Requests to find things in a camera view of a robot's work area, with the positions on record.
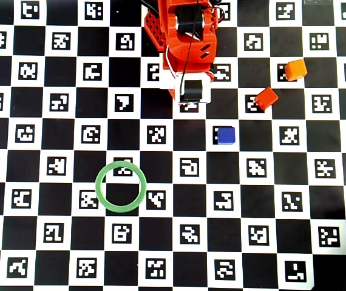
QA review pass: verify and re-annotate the orange cube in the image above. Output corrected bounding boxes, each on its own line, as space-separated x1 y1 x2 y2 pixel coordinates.
284 59 308 82

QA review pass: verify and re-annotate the black camera cable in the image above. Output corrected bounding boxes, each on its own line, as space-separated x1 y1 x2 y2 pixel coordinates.
180 0 200 85

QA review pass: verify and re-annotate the green ring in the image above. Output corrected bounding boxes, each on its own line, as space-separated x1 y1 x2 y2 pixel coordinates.
95 161 148 213

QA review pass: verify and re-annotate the white taped wrist camera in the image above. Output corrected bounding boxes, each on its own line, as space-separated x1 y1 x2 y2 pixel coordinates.
160 71 213 105

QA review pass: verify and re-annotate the blue cube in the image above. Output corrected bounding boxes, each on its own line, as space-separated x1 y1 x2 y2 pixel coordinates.
216 126 236 146

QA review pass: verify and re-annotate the black white marker checkerboard mat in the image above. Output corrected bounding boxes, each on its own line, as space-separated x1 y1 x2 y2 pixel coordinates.
0 0 346 291

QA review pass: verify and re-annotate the red cube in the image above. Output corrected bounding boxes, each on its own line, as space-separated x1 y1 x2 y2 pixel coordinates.
254 87 279 112

